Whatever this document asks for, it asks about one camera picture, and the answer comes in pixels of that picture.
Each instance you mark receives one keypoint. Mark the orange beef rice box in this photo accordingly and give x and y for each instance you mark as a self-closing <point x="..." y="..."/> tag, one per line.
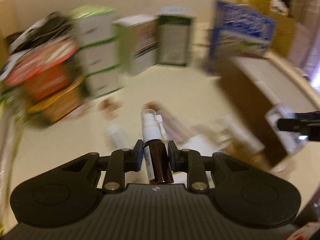
<point x="46" y="70"/>

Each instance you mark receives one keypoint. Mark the green white tissue box stack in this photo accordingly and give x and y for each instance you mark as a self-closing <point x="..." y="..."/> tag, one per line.
<point x="98" y="48"/>

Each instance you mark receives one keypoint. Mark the white photo product box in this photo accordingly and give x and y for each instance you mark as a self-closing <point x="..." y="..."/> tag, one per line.
<point x="138" y="43"/>

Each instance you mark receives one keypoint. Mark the brown spray bottle white nozzle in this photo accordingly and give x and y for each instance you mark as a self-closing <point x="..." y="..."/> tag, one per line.
<point x="155" y="150"/>

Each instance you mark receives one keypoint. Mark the brown cardboard storage box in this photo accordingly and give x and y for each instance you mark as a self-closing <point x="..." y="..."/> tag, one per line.
<point x="261" y="93"/>

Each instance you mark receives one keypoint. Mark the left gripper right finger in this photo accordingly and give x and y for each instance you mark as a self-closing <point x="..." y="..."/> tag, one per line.
<point x="189" y="162"/>

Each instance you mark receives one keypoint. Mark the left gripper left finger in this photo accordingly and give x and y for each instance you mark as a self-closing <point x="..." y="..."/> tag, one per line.
<point x="120" y="162"/>

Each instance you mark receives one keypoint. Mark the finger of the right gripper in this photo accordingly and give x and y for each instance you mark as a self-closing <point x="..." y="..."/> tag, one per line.
<point x="303" y="123"/>

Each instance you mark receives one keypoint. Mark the dark green product box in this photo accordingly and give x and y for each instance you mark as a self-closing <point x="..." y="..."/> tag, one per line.
<point x="175" y="26"/>

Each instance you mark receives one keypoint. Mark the blue milk carton box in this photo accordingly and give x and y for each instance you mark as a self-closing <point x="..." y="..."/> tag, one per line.
<point x="238" y="29"/>

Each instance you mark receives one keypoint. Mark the large brown cardboard boxes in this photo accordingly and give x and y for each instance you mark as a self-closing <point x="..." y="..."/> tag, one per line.
<point x="291" y="38"/>

